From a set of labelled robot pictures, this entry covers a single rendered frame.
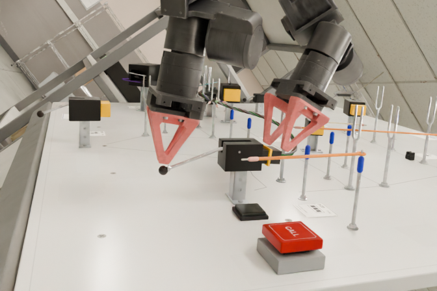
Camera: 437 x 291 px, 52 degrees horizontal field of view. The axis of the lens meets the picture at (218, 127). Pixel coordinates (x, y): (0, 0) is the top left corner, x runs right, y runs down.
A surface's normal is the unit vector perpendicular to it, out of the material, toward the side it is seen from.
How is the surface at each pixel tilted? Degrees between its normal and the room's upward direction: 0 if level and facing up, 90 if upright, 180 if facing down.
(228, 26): 135
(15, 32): 90
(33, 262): 53
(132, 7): 90
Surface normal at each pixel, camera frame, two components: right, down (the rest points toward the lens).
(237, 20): -0.41, 0.51
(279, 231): 0.06, -0.98
